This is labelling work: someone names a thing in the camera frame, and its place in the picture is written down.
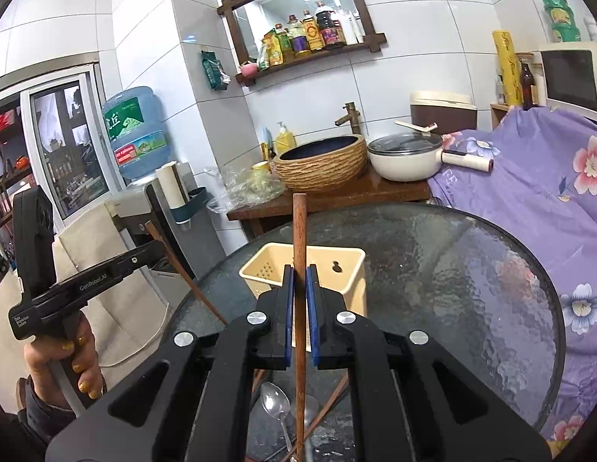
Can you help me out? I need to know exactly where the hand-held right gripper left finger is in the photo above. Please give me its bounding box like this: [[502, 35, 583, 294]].
[[45, 264, 296, 462]]

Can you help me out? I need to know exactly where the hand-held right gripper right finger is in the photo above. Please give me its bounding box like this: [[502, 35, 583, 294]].
[[305, 264, 552, 462]]

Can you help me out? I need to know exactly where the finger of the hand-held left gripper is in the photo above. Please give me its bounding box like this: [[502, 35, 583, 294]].
[[110, 239, 166, 277]]

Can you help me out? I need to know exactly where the cream plastic utensil holder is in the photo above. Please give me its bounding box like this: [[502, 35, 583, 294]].
[[239, 243, 367, 350]]

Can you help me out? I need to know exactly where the wooden chopstick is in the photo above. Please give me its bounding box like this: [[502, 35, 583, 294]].
[[143, 221, 228, 326], [291, 193, 309, 462], [283, 375, 350, 462]]

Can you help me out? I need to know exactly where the metal spoon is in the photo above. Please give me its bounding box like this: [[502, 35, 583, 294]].
[[259, 381, 295, 454]]

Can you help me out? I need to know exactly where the person's left forearm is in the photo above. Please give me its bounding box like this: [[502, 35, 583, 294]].
[[0, 376, 90, 462]]

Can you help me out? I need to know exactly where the person's left hand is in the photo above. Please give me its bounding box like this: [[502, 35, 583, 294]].
[[26, 320, 105, 413]]

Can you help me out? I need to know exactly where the grey water dispenser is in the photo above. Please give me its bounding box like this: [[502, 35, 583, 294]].
[[106, 180, 224, 311]]

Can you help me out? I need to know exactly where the cream paper roll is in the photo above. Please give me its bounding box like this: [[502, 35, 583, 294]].
[[156, 162, 189, 208]]

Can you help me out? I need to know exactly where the clear plastic bag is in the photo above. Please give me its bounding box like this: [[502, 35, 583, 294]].
[[201, 166, 286, 213]]

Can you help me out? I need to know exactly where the blue water jug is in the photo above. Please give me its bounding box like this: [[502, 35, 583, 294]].
[[101, 86, 171, 182]]

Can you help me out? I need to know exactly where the aluminium sliding window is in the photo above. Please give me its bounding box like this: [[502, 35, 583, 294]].
[[0, 60, 112, 234]]

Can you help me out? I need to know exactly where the dark wooden counter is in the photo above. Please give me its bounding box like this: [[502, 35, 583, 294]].
[[226, 172, 432, 242]]

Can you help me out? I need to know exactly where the woven pattern wash basin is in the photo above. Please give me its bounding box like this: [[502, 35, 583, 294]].
[[269, 134, 368, 193]]

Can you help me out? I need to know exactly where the yellow dish soap bottle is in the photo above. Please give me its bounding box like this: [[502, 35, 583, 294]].
[[274, 122, 298, 156]]

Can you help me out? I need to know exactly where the white pan with lid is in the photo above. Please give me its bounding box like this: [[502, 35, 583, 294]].
[[366, 133, 495, 183]]

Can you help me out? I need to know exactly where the green tea packet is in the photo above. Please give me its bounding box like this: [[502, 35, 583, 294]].
[[200, 49, 231, 90]]

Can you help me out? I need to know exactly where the bronze faucet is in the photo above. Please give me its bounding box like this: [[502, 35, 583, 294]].
[[334, 102, 365, 136]]

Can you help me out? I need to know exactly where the white rice paddle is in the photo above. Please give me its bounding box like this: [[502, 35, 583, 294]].
[[393, 120, 439, 134]]

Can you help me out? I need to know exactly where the wooden framed mirror shelf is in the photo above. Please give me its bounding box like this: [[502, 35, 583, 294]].
[[217, 0, 387, 88]]

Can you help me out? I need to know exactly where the yellow seasoning packet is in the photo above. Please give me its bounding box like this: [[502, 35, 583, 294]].
[[257, 29, 284, 71]]

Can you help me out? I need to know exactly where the brown white rice cooker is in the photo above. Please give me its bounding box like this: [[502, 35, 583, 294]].
[[408, 90, 478, 136]]

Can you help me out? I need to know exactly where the purple floral blanket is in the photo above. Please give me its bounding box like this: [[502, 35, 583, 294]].
[[425, 106, 597, 444]]

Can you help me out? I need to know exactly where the green label oil bottle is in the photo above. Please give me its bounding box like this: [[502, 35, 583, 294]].
[[274, 23, 293, 64]]

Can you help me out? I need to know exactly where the purple label oil bottle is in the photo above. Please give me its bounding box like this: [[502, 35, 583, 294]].
[[287, 14, 311, 57]]

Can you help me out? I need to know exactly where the small wooden box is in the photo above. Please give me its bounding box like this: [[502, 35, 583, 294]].
[[490, 103, 512, 130]]

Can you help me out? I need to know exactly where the yellow label sauce bottle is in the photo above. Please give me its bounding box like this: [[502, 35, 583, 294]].
[[301, 9, 324, 52]]

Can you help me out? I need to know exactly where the dark soy sauce bottle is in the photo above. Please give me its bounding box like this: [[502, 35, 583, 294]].
[[314, 1, 348, 50]]

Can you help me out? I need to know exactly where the brown glass bottle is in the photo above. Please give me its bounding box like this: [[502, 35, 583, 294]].
[[519, 62, 538, 111]]

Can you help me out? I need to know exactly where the yellow wrap roll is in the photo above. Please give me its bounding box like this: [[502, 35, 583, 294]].
[[492, 30, 525, 109]]

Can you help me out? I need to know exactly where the white microwave oven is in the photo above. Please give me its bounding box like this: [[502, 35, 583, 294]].
[[535, 40, 597, 122]]

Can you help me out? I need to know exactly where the teal wall holder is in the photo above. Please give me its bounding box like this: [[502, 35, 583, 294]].
[[171, 185, 214, 228]]

